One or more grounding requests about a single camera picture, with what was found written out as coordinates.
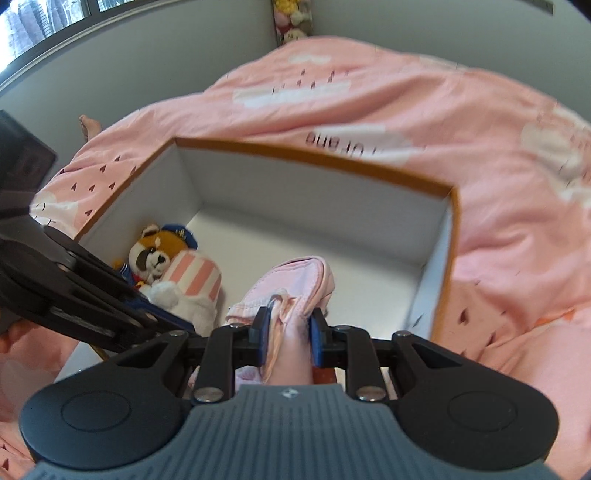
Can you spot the person's foot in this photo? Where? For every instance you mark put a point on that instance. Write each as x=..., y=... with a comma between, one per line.
x=90, y=127

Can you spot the pink fabric pouch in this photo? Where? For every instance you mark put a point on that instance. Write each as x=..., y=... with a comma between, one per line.
x=295, y=281

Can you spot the window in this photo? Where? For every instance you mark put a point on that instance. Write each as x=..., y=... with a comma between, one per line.
x=55, y=23

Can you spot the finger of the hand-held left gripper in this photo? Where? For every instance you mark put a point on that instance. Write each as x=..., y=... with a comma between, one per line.
x=106, y=277
x=124, y=330

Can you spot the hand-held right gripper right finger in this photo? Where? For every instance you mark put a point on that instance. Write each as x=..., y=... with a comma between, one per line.
x=316, y=339

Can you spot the pink printed blanket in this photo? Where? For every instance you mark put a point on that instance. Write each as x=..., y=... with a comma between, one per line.
x=508, y=230

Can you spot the orange cardboard box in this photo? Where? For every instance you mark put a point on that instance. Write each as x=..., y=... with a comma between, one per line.
x=323, y=203

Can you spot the red panda plush toy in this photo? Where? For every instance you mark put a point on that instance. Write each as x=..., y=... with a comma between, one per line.
x=154, y=258

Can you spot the hanging stuffed toys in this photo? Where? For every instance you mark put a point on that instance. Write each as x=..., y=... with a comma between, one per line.
x=291, y=18

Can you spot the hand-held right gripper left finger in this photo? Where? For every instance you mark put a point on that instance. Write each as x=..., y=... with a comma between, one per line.
x=261, y=334

